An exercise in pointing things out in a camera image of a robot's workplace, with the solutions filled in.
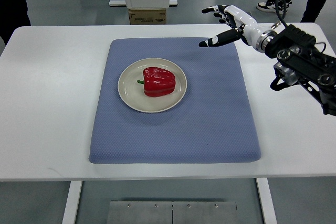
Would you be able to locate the left white table leg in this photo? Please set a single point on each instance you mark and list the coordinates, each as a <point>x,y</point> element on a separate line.
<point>72,203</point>

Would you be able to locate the cardboard box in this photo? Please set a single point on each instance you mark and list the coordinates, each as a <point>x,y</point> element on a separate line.
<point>147,16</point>

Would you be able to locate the right white table leg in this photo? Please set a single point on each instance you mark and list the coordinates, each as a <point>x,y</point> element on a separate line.
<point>267,207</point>

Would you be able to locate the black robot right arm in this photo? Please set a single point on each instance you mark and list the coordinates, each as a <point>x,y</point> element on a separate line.
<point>300,62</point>

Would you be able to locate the metal floor plate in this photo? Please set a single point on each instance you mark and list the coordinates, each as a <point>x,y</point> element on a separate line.
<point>172,212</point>

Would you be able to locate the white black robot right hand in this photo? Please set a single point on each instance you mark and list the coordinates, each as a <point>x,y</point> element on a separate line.
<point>243,27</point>

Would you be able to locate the person at left edge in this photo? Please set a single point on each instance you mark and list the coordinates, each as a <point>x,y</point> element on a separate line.
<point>14,14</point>

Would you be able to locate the white table leg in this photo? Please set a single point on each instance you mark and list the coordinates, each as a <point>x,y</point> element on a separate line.
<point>72,203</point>
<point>267,207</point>

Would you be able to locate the blue quilted mat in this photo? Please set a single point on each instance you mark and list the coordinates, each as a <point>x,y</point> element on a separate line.
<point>213,123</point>

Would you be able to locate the cream round plate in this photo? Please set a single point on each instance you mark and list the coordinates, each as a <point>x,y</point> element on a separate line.
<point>132,93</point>

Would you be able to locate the red bell pepper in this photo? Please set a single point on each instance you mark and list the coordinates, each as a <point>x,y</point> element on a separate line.
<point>157,82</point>

